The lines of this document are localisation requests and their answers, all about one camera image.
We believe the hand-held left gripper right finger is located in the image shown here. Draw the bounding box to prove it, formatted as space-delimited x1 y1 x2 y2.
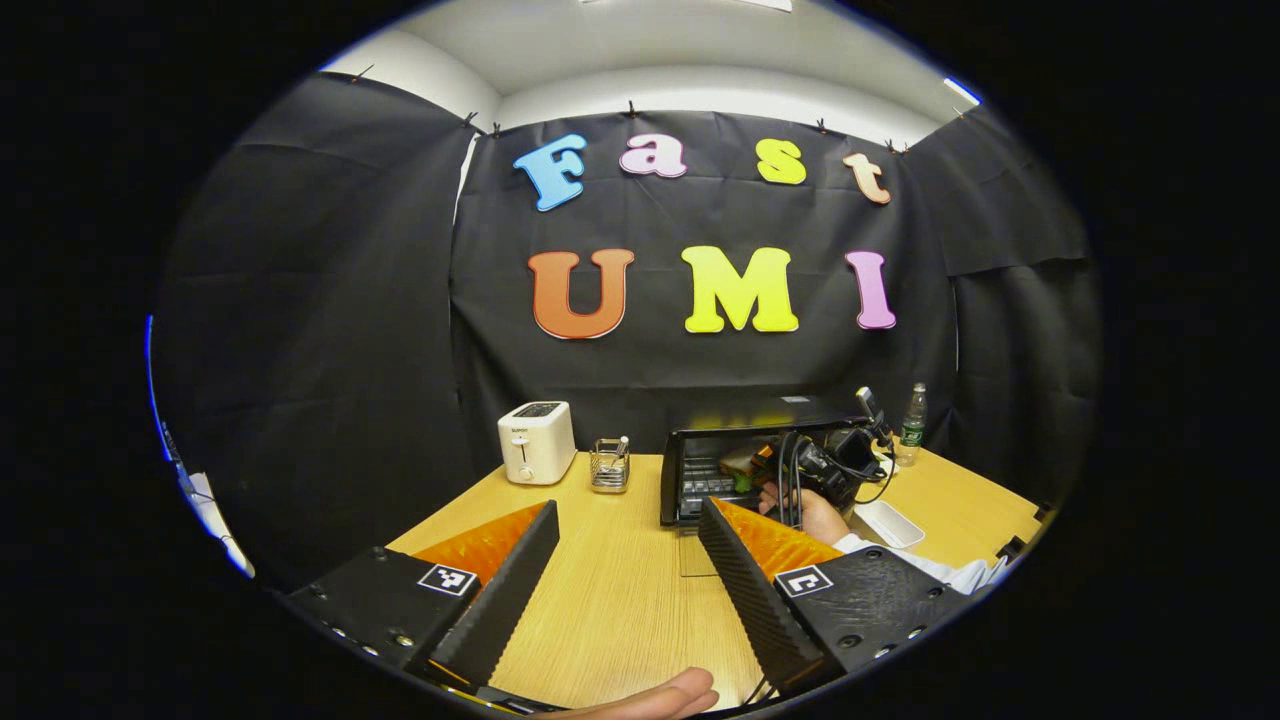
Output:
697 495 986 698

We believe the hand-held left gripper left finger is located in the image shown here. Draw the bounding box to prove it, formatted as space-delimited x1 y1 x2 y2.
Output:
285 500 561 691

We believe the sandwich with lettuce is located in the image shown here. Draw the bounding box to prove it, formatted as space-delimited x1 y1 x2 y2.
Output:
715 448 766 493

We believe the black electric oven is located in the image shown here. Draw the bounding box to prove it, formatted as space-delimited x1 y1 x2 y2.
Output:
659 395 886 578

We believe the small white tray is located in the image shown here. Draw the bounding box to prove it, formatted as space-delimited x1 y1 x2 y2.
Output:
853 498 926 550

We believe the clear plastic water bottle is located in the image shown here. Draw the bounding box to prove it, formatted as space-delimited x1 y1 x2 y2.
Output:
895 382 928 468

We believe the white toaster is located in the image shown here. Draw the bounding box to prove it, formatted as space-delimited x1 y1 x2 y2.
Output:
497 401 578 487

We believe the black backdrop cloth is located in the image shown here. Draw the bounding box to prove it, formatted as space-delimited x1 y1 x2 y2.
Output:
150 70 1101 591

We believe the large ceiling light panel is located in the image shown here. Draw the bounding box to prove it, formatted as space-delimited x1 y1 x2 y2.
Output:
580 0 793 13

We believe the metal wire holder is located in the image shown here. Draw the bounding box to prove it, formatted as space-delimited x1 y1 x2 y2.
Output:
589 438 631 495

